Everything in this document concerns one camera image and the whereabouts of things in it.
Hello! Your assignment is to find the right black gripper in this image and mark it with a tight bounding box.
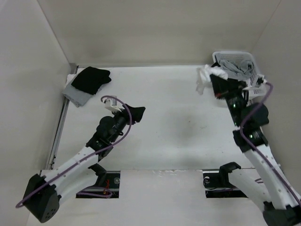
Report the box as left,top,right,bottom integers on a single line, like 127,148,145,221
210,74,248,127

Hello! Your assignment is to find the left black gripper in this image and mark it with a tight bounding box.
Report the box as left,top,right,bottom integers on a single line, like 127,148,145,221
109,104,144,143

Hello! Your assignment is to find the white tank top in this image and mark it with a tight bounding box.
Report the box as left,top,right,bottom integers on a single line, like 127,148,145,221
196,65,228,95

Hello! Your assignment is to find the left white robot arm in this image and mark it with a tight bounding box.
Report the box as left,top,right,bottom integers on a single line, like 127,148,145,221
22,104,146,223

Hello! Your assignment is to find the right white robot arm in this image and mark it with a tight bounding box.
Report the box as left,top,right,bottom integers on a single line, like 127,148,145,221
203,74,301,226

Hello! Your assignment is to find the crumpled black tank top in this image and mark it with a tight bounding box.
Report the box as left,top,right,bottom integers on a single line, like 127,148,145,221
211,62,220,67

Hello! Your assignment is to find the crumpled grey tank top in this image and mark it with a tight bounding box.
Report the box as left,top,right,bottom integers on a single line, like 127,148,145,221
217,59,254,81

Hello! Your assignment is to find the folded black tank top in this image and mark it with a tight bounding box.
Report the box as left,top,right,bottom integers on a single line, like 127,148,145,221
71,66,111,95

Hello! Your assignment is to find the folded grey tank top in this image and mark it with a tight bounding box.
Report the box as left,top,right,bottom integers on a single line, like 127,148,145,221
62,83,94,107

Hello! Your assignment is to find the white plastic laundry basket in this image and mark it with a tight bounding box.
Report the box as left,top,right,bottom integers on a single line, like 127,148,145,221
212,51,261,100

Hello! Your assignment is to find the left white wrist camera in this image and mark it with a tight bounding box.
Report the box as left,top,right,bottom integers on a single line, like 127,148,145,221
103,98,122,113

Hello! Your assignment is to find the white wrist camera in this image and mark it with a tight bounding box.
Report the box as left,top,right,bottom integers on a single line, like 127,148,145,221
243,74,267,98
103,98,122,113

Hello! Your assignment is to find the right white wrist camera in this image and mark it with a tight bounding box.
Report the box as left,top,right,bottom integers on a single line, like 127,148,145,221
243,74,267,98

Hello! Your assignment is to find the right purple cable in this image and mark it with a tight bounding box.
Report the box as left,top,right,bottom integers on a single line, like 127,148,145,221
239,81,301,205

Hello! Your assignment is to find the purple cable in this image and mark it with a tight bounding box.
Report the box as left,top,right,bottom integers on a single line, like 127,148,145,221
239,81,301,205
15,95,138,209

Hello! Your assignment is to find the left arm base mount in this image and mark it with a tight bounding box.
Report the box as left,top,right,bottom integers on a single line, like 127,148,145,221
76,164,121,199

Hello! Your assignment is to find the left metal table rail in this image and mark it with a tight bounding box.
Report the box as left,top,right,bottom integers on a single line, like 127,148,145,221
46,63,79,170

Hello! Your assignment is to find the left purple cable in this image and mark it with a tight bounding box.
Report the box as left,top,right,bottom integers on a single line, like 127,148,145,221
15,95,138,209

